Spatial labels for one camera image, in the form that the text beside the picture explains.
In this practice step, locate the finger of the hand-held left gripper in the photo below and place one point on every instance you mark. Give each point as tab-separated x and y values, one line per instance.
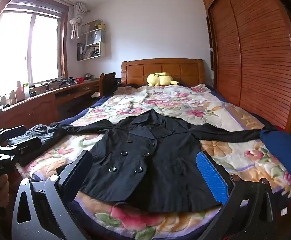
13	131
29	150

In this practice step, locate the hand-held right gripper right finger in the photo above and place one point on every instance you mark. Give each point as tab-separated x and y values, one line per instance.
211	177

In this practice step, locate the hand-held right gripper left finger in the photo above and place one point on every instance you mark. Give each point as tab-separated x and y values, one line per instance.
78	172

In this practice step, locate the black double-breasted coat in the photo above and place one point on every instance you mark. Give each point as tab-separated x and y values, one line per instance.
145	160

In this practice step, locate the wooden desk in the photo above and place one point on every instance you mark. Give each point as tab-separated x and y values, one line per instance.
35	107

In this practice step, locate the white bottle with green cap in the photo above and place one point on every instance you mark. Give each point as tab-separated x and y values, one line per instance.
26	91

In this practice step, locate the navy bed sheet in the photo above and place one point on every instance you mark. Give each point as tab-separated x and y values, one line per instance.
85	110

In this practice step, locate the blue cloth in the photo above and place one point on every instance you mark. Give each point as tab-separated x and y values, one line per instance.
280	150

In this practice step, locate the window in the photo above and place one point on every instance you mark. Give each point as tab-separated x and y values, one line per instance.
23	50

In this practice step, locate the red basket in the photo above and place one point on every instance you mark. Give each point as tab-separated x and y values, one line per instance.
80	79

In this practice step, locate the floral blanket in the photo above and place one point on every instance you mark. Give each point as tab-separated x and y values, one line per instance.
165	100

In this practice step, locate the wooden chair back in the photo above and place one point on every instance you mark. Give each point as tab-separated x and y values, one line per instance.
106	83

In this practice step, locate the metal pot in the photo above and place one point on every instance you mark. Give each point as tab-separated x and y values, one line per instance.
89	76

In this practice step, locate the yellow plush toy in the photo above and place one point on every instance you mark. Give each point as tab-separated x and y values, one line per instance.
160	79

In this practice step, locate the wooden bed headboard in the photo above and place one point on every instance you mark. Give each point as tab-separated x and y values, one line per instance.
135	71

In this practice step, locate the tied white curtain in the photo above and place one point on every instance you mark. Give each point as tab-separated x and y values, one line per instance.
76	22

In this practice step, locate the grey paper bag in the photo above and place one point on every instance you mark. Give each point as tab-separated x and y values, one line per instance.
96	36

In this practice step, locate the wooden louvered wardrobe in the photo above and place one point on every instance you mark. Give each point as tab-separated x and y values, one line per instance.
250	55

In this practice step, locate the white wall shelf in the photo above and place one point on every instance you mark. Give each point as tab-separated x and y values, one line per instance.
95	52

